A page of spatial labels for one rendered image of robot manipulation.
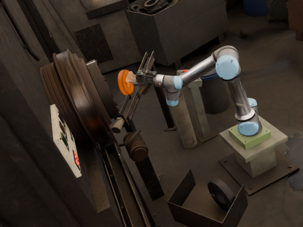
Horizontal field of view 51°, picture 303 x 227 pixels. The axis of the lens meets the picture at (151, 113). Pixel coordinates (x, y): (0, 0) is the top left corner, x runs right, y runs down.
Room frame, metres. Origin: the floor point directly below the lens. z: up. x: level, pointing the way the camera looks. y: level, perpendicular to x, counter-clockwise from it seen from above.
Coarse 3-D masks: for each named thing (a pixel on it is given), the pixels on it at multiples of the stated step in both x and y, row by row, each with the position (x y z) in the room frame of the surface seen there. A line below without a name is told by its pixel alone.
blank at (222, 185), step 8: (208, 184) 0.95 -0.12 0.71; (216, 184) 0.90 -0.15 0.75; (224, 184) 0.89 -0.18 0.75; (216, 192) 0.93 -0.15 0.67; (224, 192) 0.86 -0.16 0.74; (232, 192) 0.85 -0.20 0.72; (216, 200) 0.92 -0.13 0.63; (224, 200) 0.90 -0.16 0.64; (232, 200) 0.83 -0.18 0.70; (224, 208) 0.88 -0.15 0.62
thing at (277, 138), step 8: (264, 120) 1.68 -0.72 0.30; (272, 128) 1.57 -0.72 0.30; (224, 136) 1.67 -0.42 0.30; (272, 136) 1.50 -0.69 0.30; (280, 136) 1.48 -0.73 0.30; (232, 144) 1.57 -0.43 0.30; (264, 144) 1.46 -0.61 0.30; (272, 144) 1.44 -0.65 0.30; (280, 144) 1.45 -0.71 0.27; (240, 152) 1.47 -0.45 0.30; (248, 152) 1.45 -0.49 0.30; (256, 152) 1.42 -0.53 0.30; (264, 152) 1.43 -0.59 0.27; (248, 160) 1.41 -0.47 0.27
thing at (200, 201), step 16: (192, 176) 1.06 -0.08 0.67; (176, 192) 0.98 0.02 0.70; (192, 192) 1.03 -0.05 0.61; (208, 192) 1.00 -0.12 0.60; (240, 192) 0.85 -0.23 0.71; (176, 208) 0.90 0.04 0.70; (192, 208) 0.95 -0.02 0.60; (208, 208) 0.92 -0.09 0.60; (240, 208) 0.83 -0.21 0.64; (192, 224) 0.86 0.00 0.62; (208, 224) 0.79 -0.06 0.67; (224, 224) 0.75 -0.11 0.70
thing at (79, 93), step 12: (60, 60) 1.31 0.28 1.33; (72, 60) 1.27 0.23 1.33; (72, 72) 1.23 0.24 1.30; (72, 84) 1.19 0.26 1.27; (72, 96) 1.16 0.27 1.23; (84, 96) 1.16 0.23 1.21; (84, 108) 1.14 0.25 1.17; (84, 120) 1.13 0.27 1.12; (96, 120) 1.14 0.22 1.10; (96, 132) 1.15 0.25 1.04; (108, 132) 1.27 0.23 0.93
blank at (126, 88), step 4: (120, 72) 1.77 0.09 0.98; (124, 72) 1.77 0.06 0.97; (128, 72) 1.81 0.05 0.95; (120, 76) 1.74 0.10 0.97; (124, 76) 1.75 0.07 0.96; (120, 80) 1.72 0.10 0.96; (124, 80) 1.73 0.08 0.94; (120, 84) 1.71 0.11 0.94; (124, 84) 1.72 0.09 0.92; (128, 84) 1.79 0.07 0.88; (120, 88) 1.70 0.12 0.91; (124, 88) 1.70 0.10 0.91; (128, 88) 1.73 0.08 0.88; (132, 88) 1.77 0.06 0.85; (124, 92) 1.70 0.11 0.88; (128, 92) 1.71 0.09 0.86; (132, 92) 1.76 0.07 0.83
